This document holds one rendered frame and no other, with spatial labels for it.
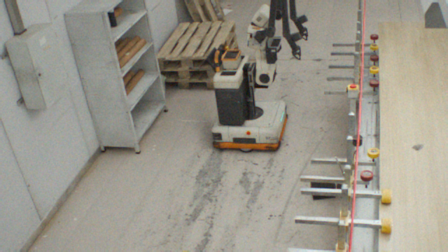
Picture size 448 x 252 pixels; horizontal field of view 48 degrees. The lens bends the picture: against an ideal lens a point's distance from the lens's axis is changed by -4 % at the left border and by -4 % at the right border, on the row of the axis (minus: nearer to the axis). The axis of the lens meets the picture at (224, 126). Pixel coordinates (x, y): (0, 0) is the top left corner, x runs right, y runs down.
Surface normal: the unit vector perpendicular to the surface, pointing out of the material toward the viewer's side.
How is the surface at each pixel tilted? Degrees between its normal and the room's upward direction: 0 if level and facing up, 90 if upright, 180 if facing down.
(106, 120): 90
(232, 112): 90
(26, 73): 90
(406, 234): 0
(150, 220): 0
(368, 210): 0
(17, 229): 90
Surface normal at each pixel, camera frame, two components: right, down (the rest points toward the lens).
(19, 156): 0.96, 0.03
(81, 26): -0.25, 0.52
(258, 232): -0.12, -0.85
